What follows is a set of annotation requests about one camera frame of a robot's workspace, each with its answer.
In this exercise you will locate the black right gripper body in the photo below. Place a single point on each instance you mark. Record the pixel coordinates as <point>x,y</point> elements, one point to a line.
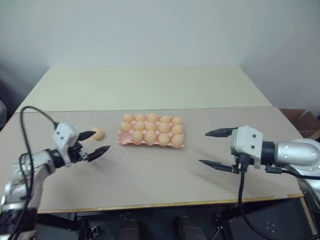
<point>240,163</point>

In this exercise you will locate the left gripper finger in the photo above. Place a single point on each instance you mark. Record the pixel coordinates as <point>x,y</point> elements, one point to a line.
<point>86,135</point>
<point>98,153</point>

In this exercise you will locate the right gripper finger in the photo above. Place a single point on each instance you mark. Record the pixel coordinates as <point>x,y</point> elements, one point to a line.
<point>217,165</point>
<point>221,132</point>

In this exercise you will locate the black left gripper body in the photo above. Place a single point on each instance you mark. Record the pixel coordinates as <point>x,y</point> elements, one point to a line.
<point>78,154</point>

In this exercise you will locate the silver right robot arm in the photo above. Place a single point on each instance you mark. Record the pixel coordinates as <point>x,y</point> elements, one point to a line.
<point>295,152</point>

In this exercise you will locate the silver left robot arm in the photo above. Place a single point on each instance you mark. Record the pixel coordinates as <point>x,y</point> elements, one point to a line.
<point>27,162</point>

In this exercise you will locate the loose tan egg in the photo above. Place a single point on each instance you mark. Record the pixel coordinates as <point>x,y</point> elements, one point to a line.
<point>100,133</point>

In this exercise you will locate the pink egg tray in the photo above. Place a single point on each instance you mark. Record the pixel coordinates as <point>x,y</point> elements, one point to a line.
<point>124,138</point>

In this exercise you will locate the black platform with white dots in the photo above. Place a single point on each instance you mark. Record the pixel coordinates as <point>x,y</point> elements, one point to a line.
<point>280,217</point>

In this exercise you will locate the brown cardboard box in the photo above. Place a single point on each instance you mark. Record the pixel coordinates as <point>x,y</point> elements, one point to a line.
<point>303,122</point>

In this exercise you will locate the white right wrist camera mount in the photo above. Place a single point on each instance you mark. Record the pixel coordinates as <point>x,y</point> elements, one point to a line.
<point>246,143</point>

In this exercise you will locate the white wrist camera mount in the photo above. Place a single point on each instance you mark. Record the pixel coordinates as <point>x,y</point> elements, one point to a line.
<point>65,135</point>
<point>246,143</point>

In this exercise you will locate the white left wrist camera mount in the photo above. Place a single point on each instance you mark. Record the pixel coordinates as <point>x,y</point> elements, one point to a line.
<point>65,135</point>

